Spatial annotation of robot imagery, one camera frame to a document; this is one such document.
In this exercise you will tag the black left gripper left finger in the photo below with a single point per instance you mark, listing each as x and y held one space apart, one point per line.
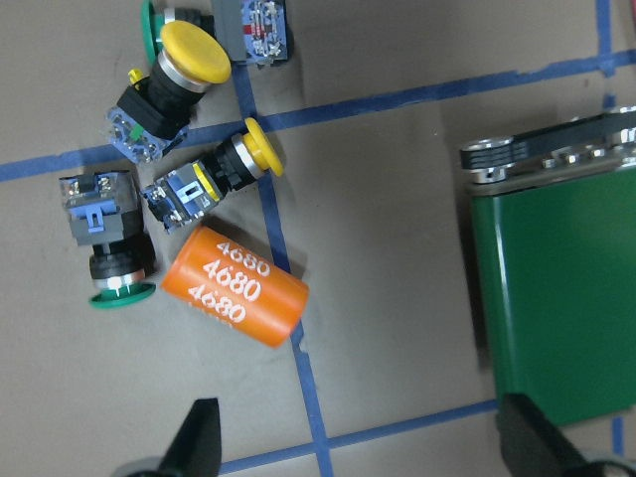
196 449

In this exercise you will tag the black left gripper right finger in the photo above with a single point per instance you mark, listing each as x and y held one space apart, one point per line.
531 445

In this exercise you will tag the orange cylinder with 4680 print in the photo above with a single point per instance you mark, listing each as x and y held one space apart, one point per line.
236 286

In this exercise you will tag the green push button with blue clip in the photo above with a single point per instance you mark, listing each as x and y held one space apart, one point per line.
104 212

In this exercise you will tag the large yellow mushroom push button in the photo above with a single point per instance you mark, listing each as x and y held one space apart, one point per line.
153 114

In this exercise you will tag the green push button red contact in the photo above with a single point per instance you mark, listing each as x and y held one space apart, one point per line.
251 32

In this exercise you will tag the green conveyor belt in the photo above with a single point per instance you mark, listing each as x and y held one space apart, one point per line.
553 217

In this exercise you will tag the small yellow push button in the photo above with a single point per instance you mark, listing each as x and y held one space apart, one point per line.
184 195

